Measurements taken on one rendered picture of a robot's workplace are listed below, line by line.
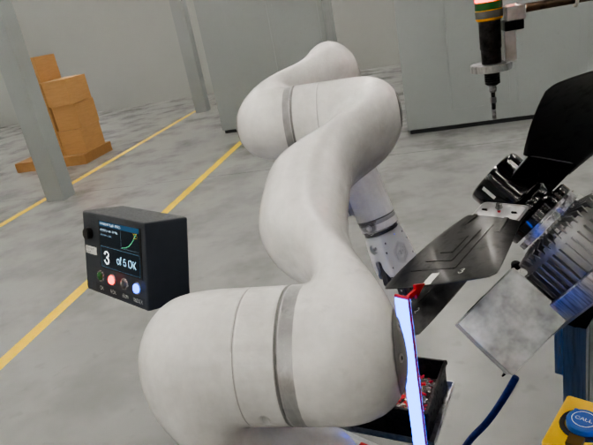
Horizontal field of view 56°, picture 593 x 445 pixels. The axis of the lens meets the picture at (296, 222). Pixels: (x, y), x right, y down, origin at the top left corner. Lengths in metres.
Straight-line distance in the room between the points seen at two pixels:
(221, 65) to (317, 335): 8.18
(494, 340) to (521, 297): 0.09
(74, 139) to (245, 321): 8.63
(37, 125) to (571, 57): 5.79
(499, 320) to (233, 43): 7.61
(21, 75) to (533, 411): 5.93
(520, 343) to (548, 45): 5.72
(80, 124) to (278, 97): 8.25
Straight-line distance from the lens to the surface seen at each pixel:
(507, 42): 1.03
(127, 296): 1.29
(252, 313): 0.46
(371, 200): 1.18
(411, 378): 0.92
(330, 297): 0.45
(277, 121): 0.76
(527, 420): 2.44
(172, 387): 0.48
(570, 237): 1.11
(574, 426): 0.80
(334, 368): 0.44
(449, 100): 6.65
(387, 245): 1.21
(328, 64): 0.86
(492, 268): 0.90
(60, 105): 9.02
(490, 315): 1.12
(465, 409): 2.47
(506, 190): 1.14
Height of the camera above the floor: 1.61
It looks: 21 degrees down
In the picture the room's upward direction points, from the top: 11 degrees counter-clockwise
